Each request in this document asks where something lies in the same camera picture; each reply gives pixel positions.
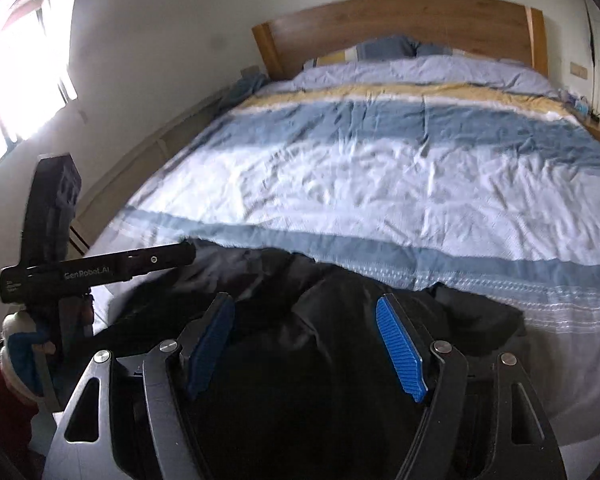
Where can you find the window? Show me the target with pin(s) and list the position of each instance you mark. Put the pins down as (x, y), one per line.
(20, 75)

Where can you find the wooden headboard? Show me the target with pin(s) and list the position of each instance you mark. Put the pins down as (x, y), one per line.
(405, 20)

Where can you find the bed with striped duvet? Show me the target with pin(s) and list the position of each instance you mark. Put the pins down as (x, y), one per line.
(380, 185)

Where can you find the blue striped pillow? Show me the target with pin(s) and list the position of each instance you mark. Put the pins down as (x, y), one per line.
(375, 49)
(460, 54)

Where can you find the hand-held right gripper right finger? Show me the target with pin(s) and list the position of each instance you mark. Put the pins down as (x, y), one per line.
(400, 355)

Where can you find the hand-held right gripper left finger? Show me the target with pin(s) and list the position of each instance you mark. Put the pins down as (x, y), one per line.
(207, 355)

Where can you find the black puffer coat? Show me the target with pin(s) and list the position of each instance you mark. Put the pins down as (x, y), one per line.
(305, 385)

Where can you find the small clutter on nightstand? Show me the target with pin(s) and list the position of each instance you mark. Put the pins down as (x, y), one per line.
(582, 105)

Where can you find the person's left hand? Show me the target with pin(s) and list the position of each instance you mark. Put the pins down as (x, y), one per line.
(22, 360)

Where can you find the crumpled blue cloth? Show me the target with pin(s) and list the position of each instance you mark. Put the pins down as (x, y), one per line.
(245, 89)

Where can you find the beige wall switch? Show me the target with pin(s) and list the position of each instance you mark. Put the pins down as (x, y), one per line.
(578, 69)

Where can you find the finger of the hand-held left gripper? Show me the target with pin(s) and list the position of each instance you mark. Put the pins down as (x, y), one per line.
(160, 259)

